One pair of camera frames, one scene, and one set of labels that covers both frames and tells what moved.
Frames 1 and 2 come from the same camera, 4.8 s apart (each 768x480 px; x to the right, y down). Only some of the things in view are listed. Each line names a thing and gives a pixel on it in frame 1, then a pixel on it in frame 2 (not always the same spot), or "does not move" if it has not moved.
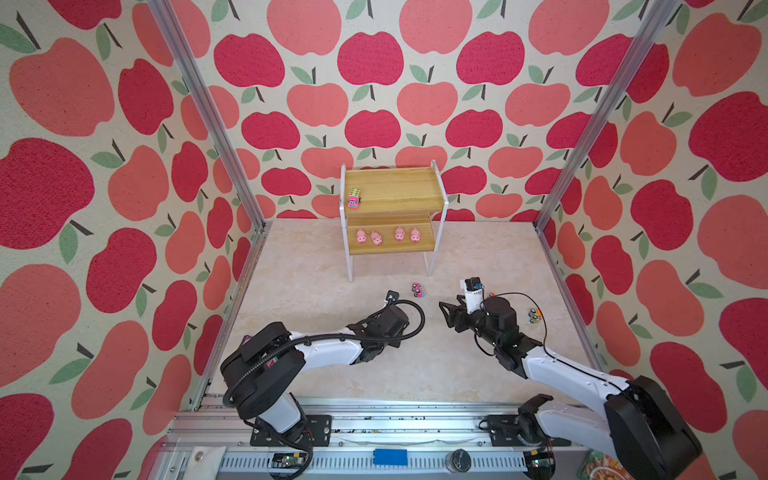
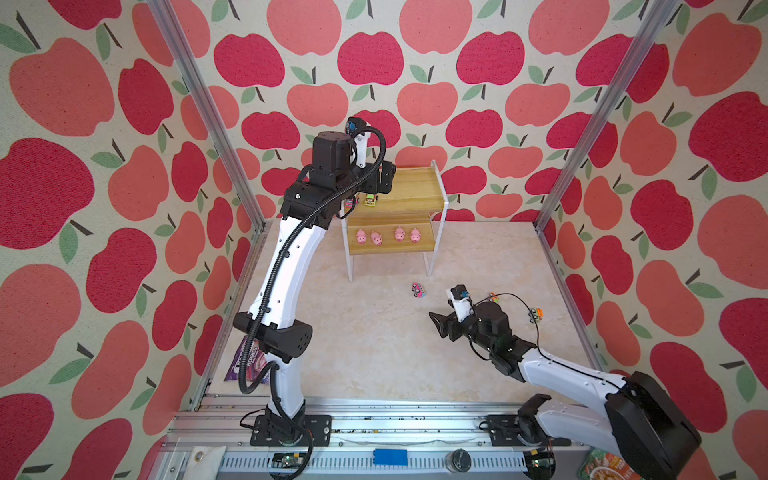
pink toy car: x=417 y=290 does not move
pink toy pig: x=376 y=238 does not move
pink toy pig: x=361 y=237 does not move
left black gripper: x=398 y=339 → x=373 y=186
